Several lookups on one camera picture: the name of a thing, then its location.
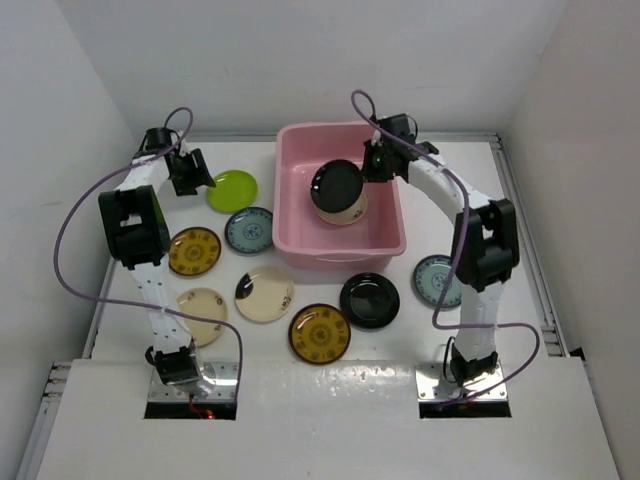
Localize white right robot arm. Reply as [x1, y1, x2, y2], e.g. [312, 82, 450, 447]
[362, 114, 520, 387]

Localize green plate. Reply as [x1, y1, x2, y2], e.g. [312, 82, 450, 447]
[206, 170, 258, 214]

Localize black glossy plate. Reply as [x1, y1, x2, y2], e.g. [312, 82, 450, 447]
[339, 272, 401, 330]

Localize white front cover board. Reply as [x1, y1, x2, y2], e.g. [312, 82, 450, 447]
[39, 359, 618, 479]

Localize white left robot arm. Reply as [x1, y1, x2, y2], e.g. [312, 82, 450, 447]
[98, 127, 215, 399]

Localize blue floral plate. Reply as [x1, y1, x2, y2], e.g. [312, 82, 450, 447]
[224, 206, 273, 255]
[412, 254, 462, 310]

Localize yellow patterned plate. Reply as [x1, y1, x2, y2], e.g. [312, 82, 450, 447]
[287, 303, 352, 365]
[168, 227, 221, 277]

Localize cream plate small motifs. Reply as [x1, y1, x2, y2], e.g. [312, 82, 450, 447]
[176, 288, 228, 348]

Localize pink plastic bin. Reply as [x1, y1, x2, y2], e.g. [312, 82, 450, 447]
[272, 121, 407, 270]

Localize yellow patterned plate front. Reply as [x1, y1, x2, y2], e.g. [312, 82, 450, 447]
[287, 303, 352, 365]

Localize cream plate black brushstroke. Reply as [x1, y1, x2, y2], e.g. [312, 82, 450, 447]
[235, 265, 295, 324]

